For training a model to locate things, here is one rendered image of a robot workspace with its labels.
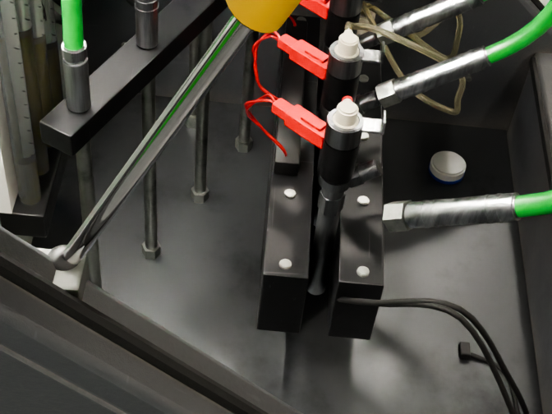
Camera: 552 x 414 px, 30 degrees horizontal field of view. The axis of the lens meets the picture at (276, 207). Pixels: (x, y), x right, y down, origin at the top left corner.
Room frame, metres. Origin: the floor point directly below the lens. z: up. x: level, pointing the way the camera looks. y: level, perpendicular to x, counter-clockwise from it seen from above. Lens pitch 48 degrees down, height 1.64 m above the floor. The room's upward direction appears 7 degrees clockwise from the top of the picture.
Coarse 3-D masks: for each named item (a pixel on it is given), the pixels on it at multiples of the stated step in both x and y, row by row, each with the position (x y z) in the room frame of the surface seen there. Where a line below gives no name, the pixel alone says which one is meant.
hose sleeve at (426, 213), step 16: (416, 208) 0.46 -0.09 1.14; (432, 208) 0.46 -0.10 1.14; (448, 208) 0.45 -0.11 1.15; (464, 208) 0.45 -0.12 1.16; (480, 208) 0.44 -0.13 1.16; (496, 208) 0.44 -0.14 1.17; (512, 208) 0.44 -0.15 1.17; (416, 224) 0.45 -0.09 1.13; (432, 224) 0.45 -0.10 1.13; (448, 224) 0.45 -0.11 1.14; (464, 224) 0.45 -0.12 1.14
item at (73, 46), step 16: (64, 0) 0.55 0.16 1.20; (80, 0) 0.55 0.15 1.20; (64, 16) 0.55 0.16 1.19; (80, 16) 0.55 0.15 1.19; (64, 32) 0.55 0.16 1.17; (80, 32) 0.55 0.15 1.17; (64, 48) 0.55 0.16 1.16; (80, 48) 0.55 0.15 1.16; (544, 192) 0.44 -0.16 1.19; (528, 208) 0.43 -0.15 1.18; (544, 208) 0.43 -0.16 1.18
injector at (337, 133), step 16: (336, 128) 0.55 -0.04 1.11; (352, 128) 0.55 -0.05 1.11; (336, 144) 0.55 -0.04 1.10; (352, 144) 0.55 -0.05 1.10; (320, 160) 0.56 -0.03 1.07; (336, 160) 0.55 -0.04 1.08; (352, 160) 0.55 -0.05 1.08; (320, 176) 0.56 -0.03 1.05; (336, 176) 0.55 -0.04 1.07; (352, 176) 0.56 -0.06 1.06; (368, 176) 0.56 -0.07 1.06; (320, 192) 0.56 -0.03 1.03; (336, 192) 0.55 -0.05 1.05; (320, 208) 0.56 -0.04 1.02; (336, 208) 0.55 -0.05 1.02; (320, 224) 0.56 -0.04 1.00; (336, 224) 0.56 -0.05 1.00; (320, 240) 0.55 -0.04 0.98; (320, 256) 0.55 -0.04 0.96; (320, 272) 0.55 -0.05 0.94; (320, 288) 0.56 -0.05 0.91
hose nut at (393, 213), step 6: (390, 204) 0.47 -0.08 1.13; (396, 204) 0.47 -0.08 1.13; (402, 204) 0.47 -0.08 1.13; (384, 210) 0.47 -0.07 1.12; (390, 210) 0.47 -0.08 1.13; (396, 210) 0.46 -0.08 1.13; (402, 210) 0.46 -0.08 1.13; (384, 216) 0.46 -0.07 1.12; (390, 216) 0.46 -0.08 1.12; (396, 216) 0.46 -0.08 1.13; (402, 216) 0.46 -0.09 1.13; (384, 222) 0.46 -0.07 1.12; (390, 222) 0.46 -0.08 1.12; (396, 222) 0.46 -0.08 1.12; (402, 222) 0.46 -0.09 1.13; (390, 228) 0.46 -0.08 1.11; (396, 228) 0.46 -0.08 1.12; (402, 228) 0.46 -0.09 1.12; (408, 228) 0.46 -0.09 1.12
